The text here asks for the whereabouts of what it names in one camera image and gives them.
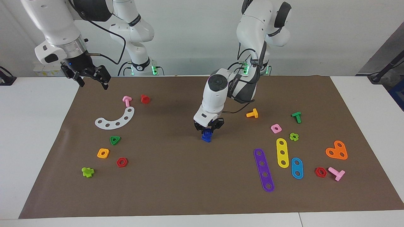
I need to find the yellow labelled white box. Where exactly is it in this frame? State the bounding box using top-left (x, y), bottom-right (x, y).
top-left (34, 65), bottom-right (63, 77)

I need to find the white curved five-hole plate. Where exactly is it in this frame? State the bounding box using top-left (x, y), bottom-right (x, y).
top-left (95, 107), bottom-right (135, 130)

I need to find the brown table mat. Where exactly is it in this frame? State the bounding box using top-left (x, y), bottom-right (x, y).
top-left (18, 75), bottom-right (404, 219)

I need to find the purple four-hole plastic plate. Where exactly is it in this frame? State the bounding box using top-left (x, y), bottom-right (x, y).
top-left (253, 148), bottom-right (275, 193)

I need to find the yellow three-hole plastic plate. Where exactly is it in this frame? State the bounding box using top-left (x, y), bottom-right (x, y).
top-left (276, 138), bottom-right (290, 168)

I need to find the blue two-hole plastic plate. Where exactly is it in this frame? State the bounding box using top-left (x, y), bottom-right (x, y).
top-left (291, 157), bottom-right (304, 180)

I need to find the orange heart-shaped plastic plate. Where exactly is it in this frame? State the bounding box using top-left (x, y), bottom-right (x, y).
top-left (325, 140), bottom-right (348, 160)

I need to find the black stand pole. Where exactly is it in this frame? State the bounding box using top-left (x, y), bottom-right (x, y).
top-left (368, 54), bottom-right (404, 83)

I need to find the blue box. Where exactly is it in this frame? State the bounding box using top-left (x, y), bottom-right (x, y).
top-left (389, 87), bottom-right (404, 111)

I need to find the black right base cable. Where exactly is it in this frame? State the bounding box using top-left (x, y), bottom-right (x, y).
top-left (118, 61), bottom-right (133, 77)

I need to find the black base cable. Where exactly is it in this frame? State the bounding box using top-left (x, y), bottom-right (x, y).
top-left (118, 61), bottom-right (133, 77)
top-left (227, 61), bottom-right (250, 72)

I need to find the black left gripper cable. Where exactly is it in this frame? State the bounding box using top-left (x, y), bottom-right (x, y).
top-left (223, 43), bottom-right (269, 114)

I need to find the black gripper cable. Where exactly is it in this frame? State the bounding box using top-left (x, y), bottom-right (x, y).
top-left (223, 43), bottom-right (269, 114)
top-left (68, 0), bottom-right (127, 65)

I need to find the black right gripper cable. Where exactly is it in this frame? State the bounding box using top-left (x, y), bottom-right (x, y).
top-left (68, 0), bottom-right (127, 65)

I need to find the black left base cable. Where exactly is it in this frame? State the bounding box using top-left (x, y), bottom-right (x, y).
top-left (227, 61), bottom-right (250, 72)

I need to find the black clamp mount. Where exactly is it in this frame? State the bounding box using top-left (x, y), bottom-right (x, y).
top-left (0, 66), bottom-right (17, 86)

